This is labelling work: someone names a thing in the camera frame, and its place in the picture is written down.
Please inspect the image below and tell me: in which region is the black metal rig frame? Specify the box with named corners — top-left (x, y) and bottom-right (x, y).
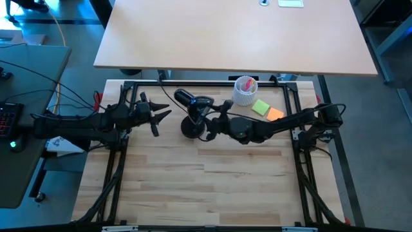
top-left (71, 79), bottom-right (348, 227)

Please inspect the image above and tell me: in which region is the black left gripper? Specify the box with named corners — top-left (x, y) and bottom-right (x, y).
top-left (135, 91), bottom-right (173, 138)

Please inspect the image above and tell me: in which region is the green sticky note pad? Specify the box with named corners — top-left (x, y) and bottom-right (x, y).
top-left (250, 98), bottom-right (272, 117)

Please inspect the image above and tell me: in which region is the beige wooden desk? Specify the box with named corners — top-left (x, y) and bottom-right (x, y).
top-left (93, 0), bottom-right (379, 77)

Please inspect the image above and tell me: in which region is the black gooseneck desk lamp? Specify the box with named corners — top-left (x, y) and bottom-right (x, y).
top-left (173, 88), bottom-right (216, 140)

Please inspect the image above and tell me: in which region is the yellow cable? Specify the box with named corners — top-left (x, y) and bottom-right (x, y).
top-left (41, 0), bottom-right (67, 114)

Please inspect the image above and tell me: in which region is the orange sticky note pad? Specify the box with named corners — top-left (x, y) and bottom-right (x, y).
top-left (266, 106), bottom-right (286, 122)

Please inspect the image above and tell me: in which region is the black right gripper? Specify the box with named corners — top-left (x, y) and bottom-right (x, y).
top-left (204, 99), bottom-right (259, 145)

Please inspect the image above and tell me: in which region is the black lamp power cable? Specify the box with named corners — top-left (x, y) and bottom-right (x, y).
top-left (157, 72), bottom-right (194, 125)

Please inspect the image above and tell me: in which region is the black computer mouse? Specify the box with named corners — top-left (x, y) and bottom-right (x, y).
top-left (7, 134), bottom-right (27, 153)

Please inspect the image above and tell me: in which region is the white textured pen cup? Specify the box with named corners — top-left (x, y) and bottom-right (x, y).
top-left (231, 75), bottom-right (259, 107)

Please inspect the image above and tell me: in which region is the black keyboard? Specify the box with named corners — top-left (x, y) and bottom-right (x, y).
top-left (0, 101), bottom-right (26, 139)

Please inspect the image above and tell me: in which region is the white desk plate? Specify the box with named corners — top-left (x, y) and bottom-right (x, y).
top-left (277, 0), bottom-right (304, 8)

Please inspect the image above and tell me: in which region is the blue grey steel frame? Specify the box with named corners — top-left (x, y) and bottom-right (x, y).
top-left (358, 0), bottom-right (412, 124)

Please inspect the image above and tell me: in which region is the grey desk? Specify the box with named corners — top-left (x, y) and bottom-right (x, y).
top-left (0, 44), bottom-right (73, 209)

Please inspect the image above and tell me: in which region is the black chair base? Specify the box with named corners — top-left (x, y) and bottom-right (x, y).
top-left (4, 0), bottom-right (50, 24)

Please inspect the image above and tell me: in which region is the white paper sheet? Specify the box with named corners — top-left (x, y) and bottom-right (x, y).
top-left (45, 135), bottom-right (86, 155)

